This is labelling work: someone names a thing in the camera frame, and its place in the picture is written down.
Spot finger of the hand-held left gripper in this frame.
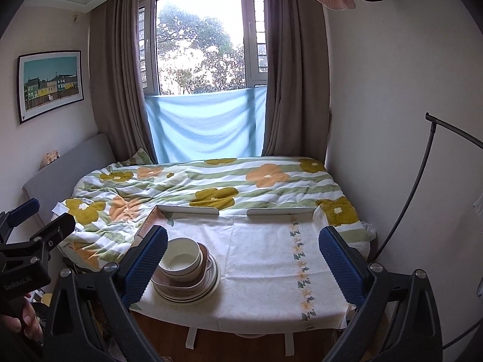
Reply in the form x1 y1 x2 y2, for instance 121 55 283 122
0 198 41 234
8 212 76 260

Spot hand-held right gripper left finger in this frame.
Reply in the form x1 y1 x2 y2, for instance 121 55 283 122
44 225 170 362

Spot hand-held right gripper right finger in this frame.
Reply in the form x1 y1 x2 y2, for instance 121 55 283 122
318 225 443 362

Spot plain white plate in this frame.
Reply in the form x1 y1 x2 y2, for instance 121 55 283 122
152 251 222 305

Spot cream round bowl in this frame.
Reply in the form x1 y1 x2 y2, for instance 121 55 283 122
158 237 203 277

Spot duck print deep plate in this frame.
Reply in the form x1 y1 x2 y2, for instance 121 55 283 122
155 252 219 298

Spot pink square bowl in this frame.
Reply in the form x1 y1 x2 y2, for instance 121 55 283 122
158 242 215 288

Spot person's left hand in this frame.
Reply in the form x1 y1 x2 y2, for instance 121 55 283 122
0 295 44 342

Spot grey padded headboard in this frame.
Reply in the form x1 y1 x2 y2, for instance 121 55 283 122
23 133 116 206

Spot white table with raised edges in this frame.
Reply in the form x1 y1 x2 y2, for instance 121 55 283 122
135 204 317 355

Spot white patterned tablecloth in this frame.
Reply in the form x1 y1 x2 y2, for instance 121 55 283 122
130 211 372 332

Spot green striped pillow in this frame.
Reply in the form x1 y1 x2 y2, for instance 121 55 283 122
121 148 155 167

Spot floral striped blanket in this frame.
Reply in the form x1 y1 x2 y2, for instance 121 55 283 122
53 155 374 272

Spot framed houses picture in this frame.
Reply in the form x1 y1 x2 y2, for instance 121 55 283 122
17 50 84 124

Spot brown curtain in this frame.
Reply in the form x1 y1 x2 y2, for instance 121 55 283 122
260 0 333 159
88 0 159 164

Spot light blue cloth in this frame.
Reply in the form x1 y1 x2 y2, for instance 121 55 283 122
145 85 267 164

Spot black curved stand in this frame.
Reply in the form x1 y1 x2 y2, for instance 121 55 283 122
372 112 483 261

